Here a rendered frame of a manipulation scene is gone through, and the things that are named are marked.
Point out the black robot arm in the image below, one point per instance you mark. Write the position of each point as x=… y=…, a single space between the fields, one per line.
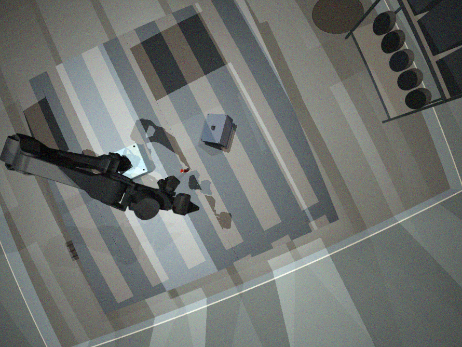
x=27 y=155

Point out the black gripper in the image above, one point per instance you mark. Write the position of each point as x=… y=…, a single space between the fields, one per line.
x=180 y=204

